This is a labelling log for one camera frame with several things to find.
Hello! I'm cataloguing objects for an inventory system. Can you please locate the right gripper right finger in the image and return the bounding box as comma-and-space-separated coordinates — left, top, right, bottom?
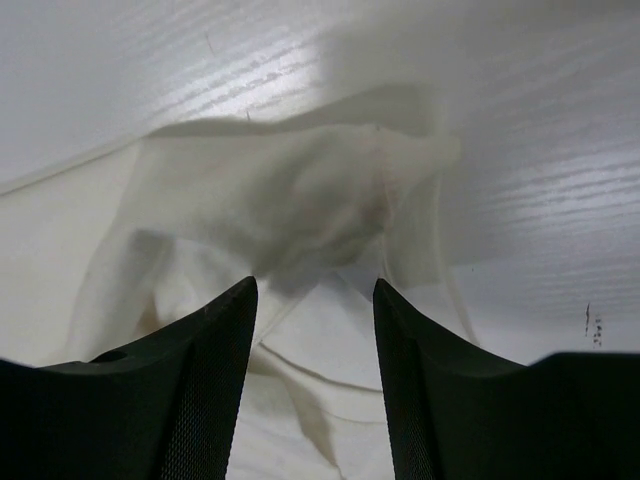
373, 280, 639, 479

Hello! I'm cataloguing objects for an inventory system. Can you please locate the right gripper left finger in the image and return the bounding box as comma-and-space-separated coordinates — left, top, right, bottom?
1, 277, 257, 479

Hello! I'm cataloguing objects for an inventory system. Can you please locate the white t shirt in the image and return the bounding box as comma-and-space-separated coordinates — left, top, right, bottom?
1, 85, 474, 479

